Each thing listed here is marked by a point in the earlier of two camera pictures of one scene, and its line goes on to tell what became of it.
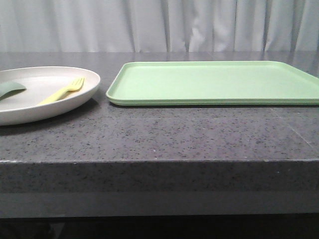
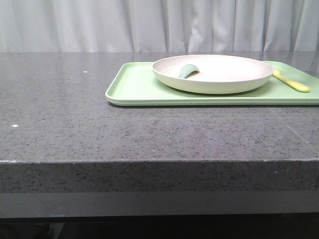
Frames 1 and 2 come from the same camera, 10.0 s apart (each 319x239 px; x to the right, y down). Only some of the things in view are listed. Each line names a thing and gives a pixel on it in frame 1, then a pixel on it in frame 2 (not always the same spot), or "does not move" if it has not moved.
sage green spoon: [7, 89] → [187, 69]
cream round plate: [21, 106] → [218, 74]
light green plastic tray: [213, 83] does not move
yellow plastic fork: [76, 85] → [277, 74]
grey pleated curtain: [158, 26] does not move
